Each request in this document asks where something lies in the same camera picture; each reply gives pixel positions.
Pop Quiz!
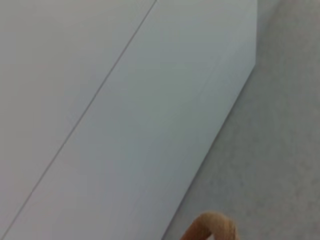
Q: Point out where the brown woven handbag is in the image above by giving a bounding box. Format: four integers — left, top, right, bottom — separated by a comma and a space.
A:
179, 211, 240, 240

